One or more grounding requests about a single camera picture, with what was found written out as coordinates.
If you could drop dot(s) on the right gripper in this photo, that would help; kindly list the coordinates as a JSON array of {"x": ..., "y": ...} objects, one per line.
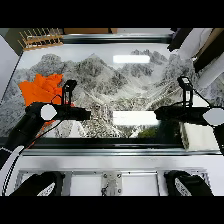
[{"x": 175, "y": 114}]

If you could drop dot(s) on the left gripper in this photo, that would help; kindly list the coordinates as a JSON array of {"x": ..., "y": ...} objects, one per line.
[{"x": 75, "y": 114}]

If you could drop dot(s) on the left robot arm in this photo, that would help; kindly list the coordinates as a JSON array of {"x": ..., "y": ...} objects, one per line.
[{"x": 25, "y": 128}]

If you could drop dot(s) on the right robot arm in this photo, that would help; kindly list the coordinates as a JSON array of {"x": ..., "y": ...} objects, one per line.
[{"x": 186, "y": 185}]

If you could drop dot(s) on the white folded garment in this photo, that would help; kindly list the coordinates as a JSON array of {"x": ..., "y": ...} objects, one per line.
[{"x": 199, "y": 136}]

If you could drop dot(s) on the orange garment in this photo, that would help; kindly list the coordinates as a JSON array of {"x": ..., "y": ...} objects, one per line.
[{"x": 40, "y": 90}]

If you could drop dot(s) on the wooden rack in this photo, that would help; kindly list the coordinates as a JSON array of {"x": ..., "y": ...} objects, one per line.
[{"x": 41, "y": 40}]

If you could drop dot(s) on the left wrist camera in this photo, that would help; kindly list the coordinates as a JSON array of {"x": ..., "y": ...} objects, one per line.
[{"x": 69, "y": 87}]

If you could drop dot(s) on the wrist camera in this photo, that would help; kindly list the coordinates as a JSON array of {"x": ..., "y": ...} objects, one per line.
[
  {"x": 69, "y": 87},
  {"x": 186, "y": 85}
]

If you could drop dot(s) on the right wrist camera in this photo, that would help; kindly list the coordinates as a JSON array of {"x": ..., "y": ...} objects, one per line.
[{"x": 186, "y": 85}]

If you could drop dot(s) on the silver frame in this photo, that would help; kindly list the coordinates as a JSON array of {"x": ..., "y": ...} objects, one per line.
[{"x": 113, "y": 160}]

